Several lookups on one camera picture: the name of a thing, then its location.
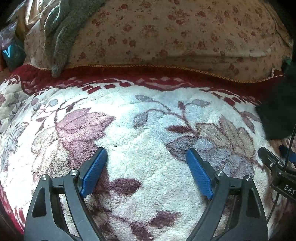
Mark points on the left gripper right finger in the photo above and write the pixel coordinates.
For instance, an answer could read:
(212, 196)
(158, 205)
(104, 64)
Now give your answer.
(247, 220)

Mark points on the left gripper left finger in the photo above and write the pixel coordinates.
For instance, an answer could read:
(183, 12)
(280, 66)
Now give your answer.
(45, 219)

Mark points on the black knit pants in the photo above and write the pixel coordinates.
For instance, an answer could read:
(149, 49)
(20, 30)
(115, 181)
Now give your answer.
(277, 112)

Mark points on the white red floral blanket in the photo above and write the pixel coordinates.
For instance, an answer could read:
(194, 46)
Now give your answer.
(146, 118)

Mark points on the beige floral quilt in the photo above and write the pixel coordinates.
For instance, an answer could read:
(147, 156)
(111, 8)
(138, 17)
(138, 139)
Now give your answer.
(241, 40)

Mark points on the teal bag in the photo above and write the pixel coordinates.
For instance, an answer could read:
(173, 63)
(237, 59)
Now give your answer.
(14, 54)

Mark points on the clear plastic bag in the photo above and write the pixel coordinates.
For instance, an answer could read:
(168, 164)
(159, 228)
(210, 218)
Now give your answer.
(7, 34)

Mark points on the grey knit garment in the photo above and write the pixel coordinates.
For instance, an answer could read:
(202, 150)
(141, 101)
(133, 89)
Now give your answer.
(61, 28)

